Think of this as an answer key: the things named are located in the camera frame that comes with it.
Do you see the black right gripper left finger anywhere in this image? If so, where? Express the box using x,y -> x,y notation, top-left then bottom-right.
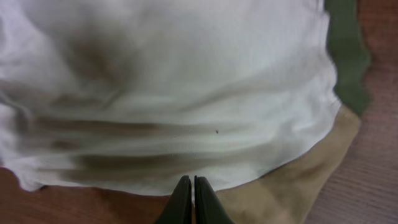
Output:
155,175 -> 192,224

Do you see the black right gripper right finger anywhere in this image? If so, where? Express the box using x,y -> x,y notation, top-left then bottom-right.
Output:
194,176 -> 234,224

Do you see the white camouflage baby garment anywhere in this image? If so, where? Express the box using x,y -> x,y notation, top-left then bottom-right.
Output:
1,0 -> 369,223

